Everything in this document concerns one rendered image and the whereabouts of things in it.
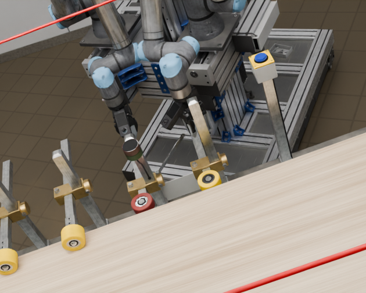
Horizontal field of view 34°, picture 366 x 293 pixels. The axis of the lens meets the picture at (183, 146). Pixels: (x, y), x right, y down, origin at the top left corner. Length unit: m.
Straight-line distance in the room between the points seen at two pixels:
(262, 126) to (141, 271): 1.49
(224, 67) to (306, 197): 0.81
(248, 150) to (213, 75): 0.77
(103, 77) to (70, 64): 2.42
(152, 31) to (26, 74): 2.79
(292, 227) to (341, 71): 2.00
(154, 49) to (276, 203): 0.68
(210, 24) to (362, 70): 1.52
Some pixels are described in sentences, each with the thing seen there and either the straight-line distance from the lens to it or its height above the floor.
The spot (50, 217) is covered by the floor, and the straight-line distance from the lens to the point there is 3.57.
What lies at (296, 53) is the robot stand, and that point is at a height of 0.21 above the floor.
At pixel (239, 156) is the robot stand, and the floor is 0.21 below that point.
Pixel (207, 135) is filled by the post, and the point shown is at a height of 0.99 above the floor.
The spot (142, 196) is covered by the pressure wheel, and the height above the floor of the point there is 0.90.
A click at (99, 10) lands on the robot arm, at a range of 2.29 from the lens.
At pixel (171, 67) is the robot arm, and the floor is 1.28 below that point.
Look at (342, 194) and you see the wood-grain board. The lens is 1.94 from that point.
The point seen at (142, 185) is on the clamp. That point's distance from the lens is 2.20.
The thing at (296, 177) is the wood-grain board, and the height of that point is 0.90.
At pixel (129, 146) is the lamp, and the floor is 1.10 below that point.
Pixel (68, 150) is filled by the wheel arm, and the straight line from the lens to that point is 2.35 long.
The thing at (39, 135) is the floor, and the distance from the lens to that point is 4.15.
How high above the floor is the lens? 2.42
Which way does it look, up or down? 43 degrees down
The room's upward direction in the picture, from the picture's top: 23 degrees counter-clockwise
